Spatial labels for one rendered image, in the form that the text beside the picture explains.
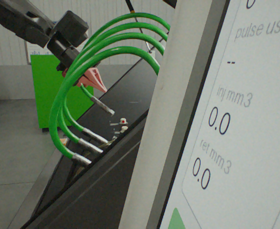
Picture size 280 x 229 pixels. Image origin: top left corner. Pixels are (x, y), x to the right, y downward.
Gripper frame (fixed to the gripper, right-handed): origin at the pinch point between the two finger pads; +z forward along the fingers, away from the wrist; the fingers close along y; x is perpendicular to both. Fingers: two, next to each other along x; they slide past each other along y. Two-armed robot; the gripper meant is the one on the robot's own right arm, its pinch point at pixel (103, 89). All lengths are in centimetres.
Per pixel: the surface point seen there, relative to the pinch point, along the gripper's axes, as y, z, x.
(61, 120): -6.2, -0.3, -18.2
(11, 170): -198, -32, 147
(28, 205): -27.5, 7.9, -20.6
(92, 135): -8.4, 7.0, -9.1
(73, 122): -9.0, 1.2, -10.2
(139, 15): 21.9, -8.0, 8.0
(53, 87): -151, -95, 283
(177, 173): 15, 13, -49
